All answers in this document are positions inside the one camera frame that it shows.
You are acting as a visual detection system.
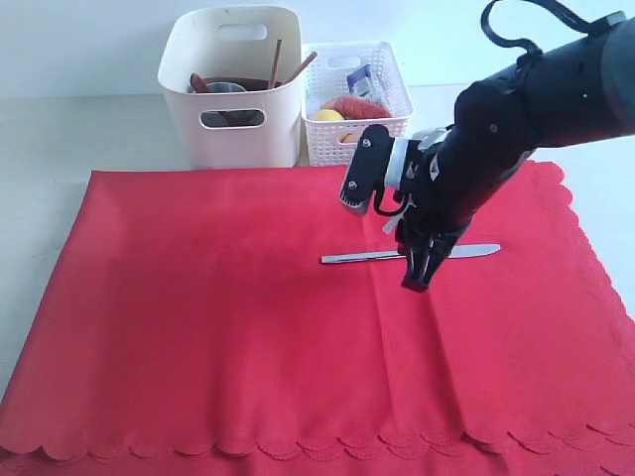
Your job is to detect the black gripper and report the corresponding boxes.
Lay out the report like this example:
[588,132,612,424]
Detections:
[396,128,531,293]

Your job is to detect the steel table knife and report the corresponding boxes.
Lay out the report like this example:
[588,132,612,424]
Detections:
[320,243,501,265]

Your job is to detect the red sausage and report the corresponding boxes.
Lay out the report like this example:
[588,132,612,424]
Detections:
[336,96,392,120]

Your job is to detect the yellow lemon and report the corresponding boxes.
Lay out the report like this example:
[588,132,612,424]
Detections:
[311,108,344,122]

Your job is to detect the blue white milk carton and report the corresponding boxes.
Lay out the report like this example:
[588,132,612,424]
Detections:
[346,63,390,108]

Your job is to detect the wooden chopstick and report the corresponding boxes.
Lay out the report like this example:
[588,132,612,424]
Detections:
[267,38,283,90]
[284,52,318,84]

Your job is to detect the brown wooden plate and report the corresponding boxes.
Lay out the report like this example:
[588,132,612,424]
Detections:
[203,76,269,91]

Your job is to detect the red scalloped table cloth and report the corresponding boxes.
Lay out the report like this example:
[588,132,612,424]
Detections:
[1,162,634,475]

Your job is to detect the stainless steel cup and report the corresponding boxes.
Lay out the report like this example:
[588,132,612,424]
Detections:
[200,81,264,128]

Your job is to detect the brown wooden spoon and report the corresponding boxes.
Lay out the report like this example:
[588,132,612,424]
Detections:
[190,73,245,127]

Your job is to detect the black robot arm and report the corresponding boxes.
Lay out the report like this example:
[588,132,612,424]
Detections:
[395,20,634,292]

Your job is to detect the cream plastic bin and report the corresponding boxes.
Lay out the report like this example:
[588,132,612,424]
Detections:
[158,6,304,169]

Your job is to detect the white perforated plastic basket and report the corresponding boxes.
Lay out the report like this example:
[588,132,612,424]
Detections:
[301,41,414,166]

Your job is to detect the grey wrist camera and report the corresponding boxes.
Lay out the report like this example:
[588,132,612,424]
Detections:
[339,125,394,216]

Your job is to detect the black cable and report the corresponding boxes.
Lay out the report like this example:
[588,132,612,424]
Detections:
[480,0,626,56]

